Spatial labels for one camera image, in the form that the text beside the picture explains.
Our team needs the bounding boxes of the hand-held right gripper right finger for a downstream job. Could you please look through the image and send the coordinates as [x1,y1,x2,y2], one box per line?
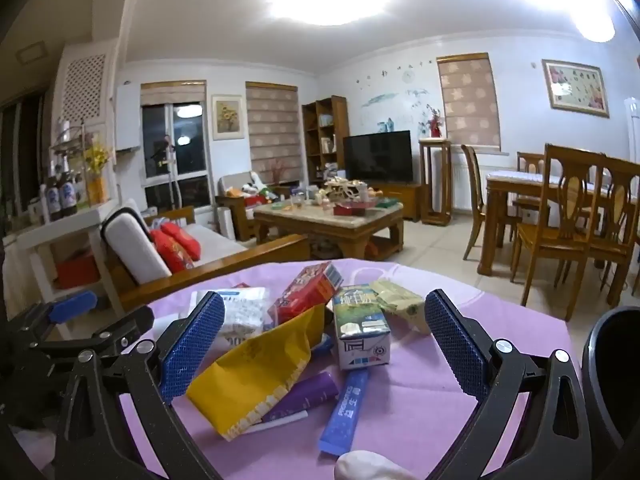
[424,288,593,480]

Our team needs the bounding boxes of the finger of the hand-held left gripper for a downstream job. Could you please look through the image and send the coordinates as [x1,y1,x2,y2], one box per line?
[10,291,98,345]
[31,304,156,361]

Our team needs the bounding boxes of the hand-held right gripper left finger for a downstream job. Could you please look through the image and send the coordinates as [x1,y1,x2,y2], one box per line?
[54,291,226,480]

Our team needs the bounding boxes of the white printed plastic packet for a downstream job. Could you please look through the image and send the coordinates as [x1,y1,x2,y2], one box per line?
[187,286,268,351]

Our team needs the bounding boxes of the yellow foil packet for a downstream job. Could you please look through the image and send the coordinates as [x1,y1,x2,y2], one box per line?
[186,305,327,437]

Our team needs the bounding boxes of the pale yellow wrapper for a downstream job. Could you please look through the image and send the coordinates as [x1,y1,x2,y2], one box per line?
[370,280,433,336]

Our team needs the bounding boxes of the green milk carton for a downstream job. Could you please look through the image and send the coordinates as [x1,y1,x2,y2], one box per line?
[332,284,392,372]

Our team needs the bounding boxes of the purple packet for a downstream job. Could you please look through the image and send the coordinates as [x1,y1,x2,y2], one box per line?
[260,370,341,423]

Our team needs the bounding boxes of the red printed box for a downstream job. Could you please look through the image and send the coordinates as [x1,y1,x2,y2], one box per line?
[267,261,345,331]

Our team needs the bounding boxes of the blue stick packet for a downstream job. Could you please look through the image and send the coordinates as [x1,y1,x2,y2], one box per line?
[318,369,372,457]

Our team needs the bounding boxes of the black round bin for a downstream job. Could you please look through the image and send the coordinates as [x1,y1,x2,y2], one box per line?
[580,305,640,466]

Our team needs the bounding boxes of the red storage box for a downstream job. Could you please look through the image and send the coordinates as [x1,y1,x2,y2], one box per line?
[54,252,101,291]

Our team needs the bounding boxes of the purple blanket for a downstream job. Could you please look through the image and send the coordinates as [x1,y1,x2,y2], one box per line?
[117,258,583,480]

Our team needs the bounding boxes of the white counter shelf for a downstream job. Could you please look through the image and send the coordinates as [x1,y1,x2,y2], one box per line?
[5,195,146,341]

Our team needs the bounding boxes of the red pillow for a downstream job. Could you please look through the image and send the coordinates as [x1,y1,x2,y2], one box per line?
[150,230,195,274]
[160,221,202,261]

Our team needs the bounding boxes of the dark glass bottle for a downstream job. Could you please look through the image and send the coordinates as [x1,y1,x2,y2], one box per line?
[60,170,78,216]
[45,162,63,221]

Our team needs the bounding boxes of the yellow flowers in orange vase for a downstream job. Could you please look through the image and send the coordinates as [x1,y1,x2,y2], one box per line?
[82,137,113,207]

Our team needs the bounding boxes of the wooden sofa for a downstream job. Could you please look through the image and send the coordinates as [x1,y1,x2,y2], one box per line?
[100,205,311,311]

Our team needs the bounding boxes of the wooden dining chair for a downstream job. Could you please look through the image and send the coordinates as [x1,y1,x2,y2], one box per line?
[595,156,640,311]
[515,151,553,211]
[510,143,608,322]
[460,144,516,262]

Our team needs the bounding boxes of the wooden dining table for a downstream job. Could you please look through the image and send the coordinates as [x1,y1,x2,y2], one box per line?
[484,169,640,276]

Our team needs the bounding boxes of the wooden television stand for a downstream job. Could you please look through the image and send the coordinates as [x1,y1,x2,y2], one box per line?
[370,181,423,223]

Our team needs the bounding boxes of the white rounded lump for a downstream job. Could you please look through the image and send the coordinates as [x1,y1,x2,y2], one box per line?
[334,451,416,480]

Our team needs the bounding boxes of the pile of soft toys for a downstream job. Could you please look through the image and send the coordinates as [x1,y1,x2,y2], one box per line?
[225,180,281,206]

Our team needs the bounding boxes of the white radiator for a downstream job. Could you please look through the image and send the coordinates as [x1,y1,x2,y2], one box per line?
[435,152,516,213]

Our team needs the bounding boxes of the wooden armchair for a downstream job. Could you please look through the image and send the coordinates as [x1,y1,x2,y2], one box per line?
[215,171,273,241]

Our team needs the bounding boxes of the dark window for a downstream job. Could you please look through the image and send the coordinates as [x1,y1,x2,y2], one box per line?
[141,102,211,211]

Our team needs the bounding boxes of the dark device on white stand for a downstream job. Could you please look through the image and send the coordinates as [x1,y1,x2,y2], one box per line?
[150,132,183,211]

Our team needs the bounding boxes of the wooden coffee table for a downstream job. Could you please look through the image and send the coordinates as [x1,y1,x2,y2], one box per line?
[253,199,405,262]

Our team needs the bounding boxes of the wooden model decoration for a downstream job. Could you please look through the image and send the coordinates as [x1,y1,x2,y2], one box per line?
[322,177,371,208]

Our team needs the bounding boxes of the black television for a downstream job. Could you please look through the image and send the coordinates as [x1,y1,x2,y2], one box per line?
[342,130,414,184]

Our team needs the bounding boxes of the white lattice cabinet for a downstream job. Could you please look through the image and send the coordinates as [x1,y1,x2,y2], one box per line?
[52,40,123,161]

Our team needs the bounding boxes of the red vase with flowers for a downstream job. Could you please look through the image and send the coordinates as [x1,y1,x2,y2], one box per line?
[425,105,445,139]

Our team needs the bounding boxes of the striped roller blind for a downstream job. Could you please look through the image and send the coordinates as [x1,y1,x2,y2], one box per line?
[245,81,306,186]

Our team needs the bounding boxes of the framed sunflower painting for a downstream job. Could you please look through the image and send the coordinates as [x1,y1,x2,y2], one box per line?
[211,94,246,141]

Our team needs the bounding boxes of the short window blind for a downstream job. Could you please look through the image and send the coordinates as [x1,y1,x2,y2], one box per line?
[140,80,207,107]

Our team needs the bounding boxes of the pink patterned roller blind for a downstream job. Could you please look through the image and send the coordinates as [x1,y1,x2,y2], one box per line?
[436,52,502,151]

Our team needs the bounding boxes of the wooden bookshelf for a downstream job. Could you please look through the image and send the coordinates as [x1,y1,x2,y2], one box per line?
[301,95,350,186]

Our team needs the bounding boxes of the ceiling vent panel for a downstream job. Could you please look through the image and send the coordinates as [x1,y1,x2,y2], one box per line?
[15,45,48,66]

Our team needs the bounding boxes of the white standing air conditioner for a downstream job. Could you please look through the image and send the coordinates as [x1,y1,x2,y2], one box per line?
[625,97,640,181]

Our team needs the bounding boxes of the framed flower picture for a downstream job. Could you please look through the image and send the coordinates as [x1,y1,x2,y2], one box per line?
[541,59,611,119]

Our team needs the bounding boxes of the small ceiling lamp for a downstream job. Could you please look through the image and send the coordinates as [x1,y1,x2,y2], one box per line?
[572,5,616,43]

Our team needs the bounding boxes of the metal wire rack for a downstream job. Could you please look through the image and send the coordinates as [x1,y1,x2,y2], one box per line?
[49,120,91,171]

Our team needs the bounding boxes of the white wall boiler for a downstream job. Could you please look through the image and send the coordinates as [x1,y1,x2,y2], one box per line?
[116,85,142,152]

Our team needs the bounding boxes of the tall wooden pedestal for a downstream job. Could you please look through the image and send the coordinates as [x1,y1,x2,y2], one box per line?
[418,136,453,227]

